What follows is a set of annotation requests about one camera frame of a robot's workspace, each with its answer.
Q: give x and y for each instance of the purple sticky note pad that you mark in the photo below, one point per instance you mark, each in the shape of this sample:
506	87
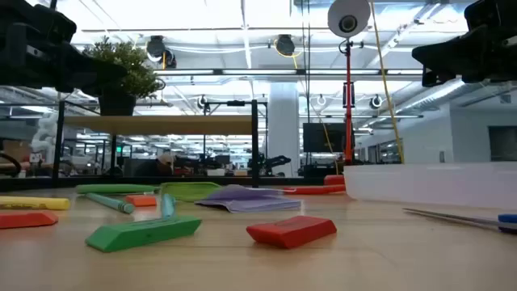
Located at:
250	200

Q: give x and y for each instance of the red desk lamp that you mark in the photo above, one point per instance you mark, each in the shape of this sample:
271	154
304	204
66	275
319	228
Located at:
348	121

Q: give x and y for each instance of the green sticky note pad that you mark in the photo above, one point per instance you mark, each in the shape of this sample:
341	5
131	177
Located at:
190	191

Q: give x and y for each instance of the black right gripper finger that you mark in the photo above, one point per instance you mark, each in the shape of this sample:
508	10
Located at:
452	52

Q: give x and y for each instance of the green eraser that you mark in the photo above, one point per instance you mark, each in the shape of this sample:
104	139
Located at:
141	233

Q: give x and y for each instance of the person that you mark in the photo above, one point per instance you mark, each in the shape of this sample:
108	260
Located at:
155	166

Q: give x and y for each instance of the red eraser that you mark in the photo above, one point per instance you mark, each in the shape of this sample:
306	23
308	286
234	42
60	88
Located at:
24	219
291	231

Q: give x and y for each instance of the clear pencil box pink lid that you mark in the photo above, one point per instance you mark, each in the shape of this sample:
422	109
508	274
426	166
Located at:
436	186

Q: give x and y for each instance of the yellow highlighter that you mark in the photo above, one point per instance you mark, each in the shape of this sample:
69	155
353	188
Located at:
32	203

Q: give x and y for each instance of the black monitor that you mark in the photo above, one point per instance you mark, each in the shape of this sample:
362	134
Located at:
325	137

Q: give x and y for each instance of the teal pen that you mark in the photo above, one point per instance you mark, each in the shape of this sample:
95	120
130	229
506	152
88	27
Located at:
168	206
109	202

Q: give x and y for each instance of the potted green plant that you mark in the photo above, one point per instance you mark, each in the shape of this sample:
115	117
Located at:
125	72

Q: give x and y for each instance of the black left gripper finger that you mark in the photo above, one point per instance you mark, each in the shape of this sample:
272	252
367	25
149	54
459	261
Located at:
97	74

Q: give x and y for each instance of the small orange eraser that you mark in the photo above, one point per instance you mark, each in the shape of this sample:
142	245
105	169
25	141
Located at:
141	200

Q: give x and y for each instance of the wooden shelf black legs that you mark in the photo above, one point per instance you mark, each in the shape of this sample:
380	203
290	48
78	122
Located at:
161	124

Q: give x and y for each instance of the black background robot arm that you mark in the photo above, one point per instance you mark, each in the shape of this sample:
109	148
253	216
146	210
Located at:
270	162

